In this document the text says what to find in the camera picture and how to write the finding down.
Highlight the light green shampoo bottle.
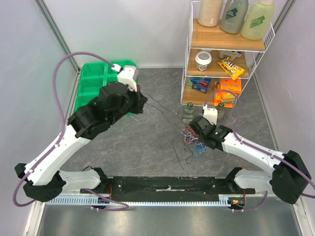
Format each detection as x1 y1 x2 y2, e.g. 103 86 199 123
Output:
241 0 275 40

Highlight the glass bottle green cap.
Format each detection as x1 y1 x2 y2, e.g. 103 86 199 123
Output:
182 102 194 123
216 103 224 121

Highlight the white wire wooden shelf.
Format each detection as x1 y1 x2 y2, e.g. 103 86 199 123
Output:
181 1 275 106

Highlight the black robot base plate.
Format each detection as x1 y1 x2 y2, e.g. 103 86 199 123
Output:
93 177 255 196

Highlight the grey slotted cable duct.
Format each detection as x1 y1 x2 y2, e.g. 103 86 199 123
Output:
46 195 235 207

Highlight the dark purple wire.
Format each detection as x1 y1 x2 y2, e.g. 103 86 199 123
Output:
145 94 195 165

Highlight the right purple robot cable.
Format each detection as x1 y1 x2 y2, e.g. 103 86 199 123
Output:
205 90 315 212

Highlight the right glass bottle green cap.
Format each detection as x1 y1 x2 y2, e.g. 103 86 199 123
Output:
216 103 224 121

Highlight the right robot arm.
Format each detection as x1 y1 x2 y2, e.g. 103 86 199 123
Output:
189 116 315 204

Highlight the green compartment bin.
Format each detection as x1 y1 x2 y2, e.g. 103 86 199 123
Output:
74 60 136 119

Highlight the left glass bottle green cap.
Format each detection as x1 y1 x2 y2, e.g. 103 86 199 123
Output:
182 102 194 123

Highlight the blue snack box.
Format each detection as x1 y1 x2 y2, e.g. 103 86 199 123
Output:
187 77 212 93

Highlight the orange snack boxes stack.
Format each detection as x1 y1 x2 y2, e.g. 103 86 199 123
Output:
214 78 242 108

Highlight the white cup carton pack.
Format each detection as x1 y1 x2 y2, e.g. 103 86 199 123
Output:
219 50 242 61

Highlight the beige lotion bottle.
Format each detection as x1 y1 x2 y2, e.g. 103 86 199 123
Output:
198 0 223 27

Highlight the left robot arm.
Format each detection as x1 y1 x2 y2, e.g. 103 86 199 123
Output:
15 82 147 202

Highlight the white paper coffee cup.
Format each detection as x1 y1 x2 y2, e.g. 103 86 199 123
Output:
195 51 212 71

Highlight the coloured wire bundle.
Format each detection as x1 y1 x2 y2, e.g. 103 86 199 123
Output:
181 124 210 158

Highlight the grey shampoo bottle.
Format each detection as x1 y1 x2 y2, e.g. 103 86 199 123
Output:
220 0 249 34

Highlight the yellow candy bag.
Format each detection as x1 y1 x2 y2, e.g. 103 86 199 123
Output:
217 57 245 81

